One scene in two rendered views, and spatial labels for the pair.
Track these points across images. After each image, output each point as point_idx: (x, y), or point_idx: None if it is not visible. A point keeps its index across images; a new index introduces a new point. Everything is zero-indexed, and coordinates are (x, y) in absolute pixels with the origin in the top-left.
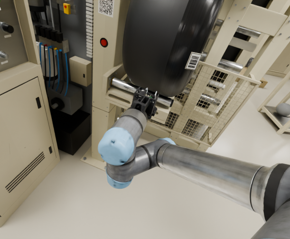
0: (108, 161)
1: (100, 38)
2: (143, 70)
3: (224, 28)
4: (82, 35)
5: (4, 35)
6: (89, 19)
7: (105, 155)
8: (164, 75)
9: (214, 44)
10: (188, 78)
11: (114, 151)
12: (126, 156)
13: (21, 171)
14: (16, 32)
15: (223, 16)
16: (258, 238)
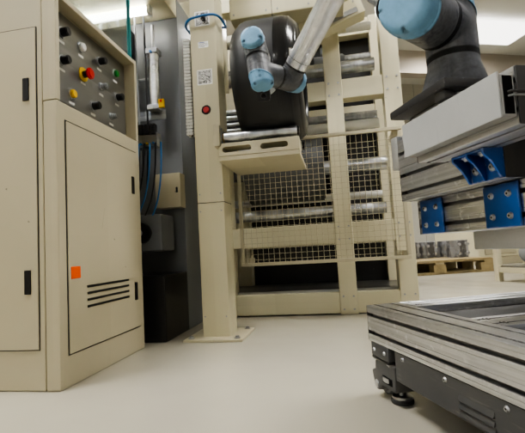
0: (250, 42)
1: (202, 106)
2: None
3: (330, 106)
4: (170, 147)
5: (114, 102)
6: (188, 96)
7: (247, 38)
8: None
9: (328, 124)
10: None
11: (252, 30)
12: (260, 31)
13: (105, 282)
14: (122, 106)
15: (323, 96)
16: None
